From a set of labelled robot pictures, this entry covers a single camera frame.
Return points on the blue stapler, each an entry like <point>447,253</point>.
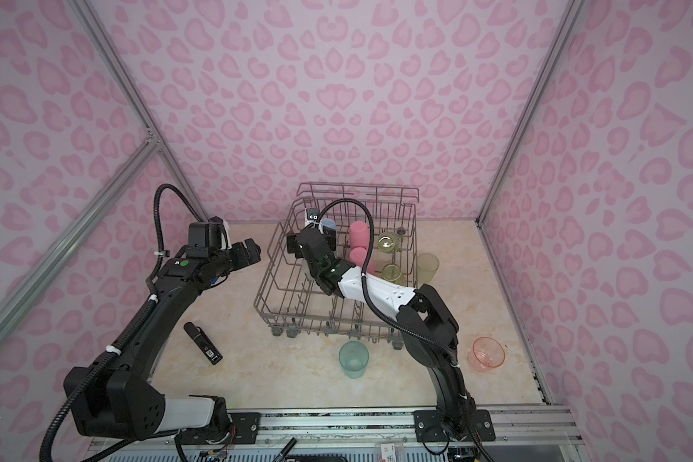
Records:
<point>214,282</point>

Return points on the light pink translucent cup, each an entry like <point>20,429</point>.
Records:
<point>486,355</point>

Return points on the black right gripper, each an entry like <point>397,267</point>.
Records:
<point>295,240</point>

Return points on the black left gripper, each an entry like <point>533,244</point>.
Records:
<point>243,259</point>

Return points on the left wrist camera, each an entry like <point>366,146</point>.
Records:
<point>223,229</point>

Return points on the teal translucent cup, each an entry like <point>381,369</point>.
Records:
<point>354,358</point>
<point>330,230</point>

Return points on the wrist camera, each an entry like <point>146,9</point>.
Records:
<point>312,217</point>
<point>223,229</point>

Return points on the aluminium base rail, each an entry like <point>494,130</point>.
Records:
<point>501,433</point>

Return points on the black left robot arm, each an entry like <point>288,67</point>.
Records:
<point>112,398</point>

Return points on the black stapler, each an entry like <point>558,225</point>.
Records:
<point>203,342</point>

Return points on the pink plastic cup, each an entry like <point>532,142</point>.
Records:
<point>359,235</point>

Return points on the yellow-green translucent cup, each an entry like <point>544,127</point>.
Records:
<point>388,242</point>

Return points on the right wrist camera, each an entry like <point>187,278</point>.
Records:
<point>312,217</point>

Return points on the bright green translucent cup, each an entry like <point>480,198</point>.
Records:
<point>393,273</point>

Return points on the olive translucent cup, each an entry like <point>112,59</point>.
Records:
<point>427,265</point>

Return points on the grey wire dish rack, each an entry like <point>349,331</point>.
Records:
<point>312,286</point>

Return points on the magenta plastic cup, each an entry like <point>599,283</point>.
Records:
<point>358,256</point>

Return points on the black marker pen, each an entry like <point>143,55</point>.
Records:
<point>286,450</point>

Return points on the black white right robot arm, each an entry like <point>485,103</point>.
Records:
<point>429,331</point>

